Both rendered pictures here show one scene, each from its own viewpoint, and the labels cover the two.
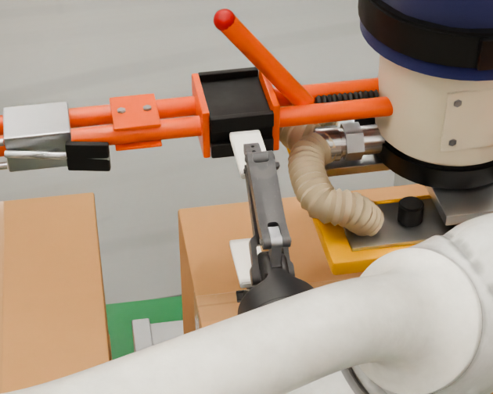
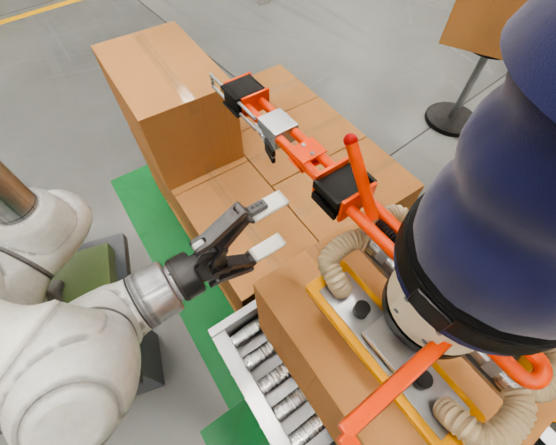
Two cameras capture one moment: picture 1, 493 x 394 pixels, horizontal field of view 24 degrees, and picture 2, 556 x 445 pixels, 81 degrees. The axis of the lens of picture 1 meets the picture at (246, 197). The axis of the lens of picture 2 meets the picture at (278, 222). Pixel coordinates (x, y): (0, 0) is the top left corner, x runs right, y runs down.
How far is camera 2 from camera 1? 0.85 m
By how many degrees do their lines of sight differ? 46
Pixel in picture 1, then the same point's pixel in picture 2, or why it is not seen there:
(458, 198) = (384, 332)
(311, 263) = (370, 278)
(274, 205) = (214, 233)
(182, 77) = not seen: outside the picture
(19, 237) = (384, 176)
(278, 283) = (183, 262)
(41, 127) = (272, 124)
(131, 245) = not seen: hidden behind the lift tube
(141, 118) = (303, 154)
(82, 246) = (394, 196)
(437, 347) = not seen: outside the picture
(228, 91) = (349, 177)
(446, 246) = (41, 345)
